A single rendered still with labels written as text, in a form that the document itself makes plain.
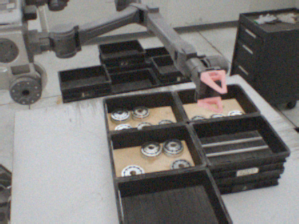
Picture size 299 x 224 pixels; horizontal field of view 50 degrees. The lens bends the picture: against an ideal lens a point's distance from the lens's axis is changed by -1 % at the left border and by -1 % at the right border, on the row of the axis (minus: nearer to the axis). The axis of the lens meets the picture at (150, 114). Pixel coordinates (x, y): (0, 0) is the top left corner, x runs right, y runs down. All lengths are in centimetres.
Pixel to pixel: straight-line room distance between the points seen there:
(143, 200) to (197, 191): 24
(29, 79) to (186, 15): 359
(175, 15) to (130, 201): 369
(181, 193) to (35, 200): 69
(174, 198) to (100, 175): 45
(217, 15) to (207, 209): 398
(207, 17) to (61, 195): 388
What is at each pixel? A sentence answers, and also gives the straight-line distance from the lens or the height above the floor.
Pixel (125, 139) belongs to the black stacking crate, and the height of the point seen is 89.
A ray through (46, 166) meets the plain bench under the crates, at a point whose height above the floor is 70.
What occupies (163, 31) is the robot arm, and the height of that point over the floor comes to 147.
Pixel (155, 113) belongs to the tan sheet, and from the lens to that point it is 184.
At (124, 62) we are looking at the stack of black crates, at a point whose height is 52.
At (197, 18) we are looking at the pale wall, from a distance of 496.
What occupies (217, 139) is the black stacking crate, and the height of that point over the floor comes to 83.
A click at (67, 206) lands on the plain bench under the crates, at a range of 160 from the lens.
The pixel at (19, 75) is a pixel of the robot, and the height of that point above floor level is 121.
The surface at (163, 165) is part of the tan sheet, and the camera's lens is 154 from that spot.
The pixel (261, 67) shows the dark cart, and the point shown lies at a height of 58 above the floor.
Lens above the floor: 194
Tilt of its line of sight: 37 degrees down
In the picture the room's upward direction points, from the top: straight up
